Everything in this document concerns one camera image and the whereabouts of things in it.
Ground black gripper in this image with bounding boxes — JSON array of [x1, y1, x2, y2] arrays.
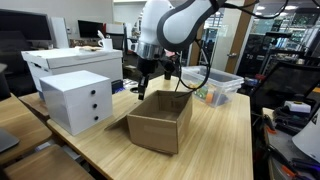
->
[[137, 58, 158, 100]]

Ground brown cardboard box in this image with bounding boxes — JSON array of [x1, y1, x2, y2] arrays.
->
[[106, 90, 193, 154]]

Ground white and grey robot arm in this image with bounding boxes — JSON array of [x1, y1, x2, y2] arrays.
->
[[136, 0, 227, 100]]

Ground large white storage box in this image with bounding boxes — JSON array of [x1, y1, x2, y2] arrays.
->
[[21, 48, 123, 92]]

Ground white mug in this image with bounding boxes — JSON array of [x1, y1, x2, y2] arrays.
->
[[98, 38, 113, 51]]

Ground colourful toy blocks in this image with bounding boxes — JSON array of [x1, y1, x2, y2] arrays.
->
[[195, 87, 214, 103]]

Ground white three-knob drawer cabinet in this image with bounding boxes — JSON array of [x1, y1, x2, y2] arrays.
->
[[40, 70, 113, 136]]

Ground clear plastic storage bin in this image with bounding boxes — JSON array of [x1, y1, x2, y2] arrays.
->
[[181, 66, 244, 107]]

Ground black monitor in background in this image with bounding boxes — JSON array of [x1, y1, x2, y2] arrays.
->
[[78, 20, 103, 38]]

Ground black computer monitor left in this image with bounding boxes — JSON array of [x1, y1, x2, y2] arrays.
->
[[0, 9, 52, 40]]

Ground black mesh office chair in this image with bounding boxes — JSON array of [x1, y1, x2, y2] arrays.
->
[[250, 62, 320, 113]]

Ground small white device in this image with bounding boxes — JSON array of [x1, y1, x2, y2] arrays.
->
[[284, 101, 311, 113]]

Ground black table cable grommet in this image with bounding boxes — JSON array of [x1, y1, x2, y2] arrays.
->
[[130, 87, 138, 93]]

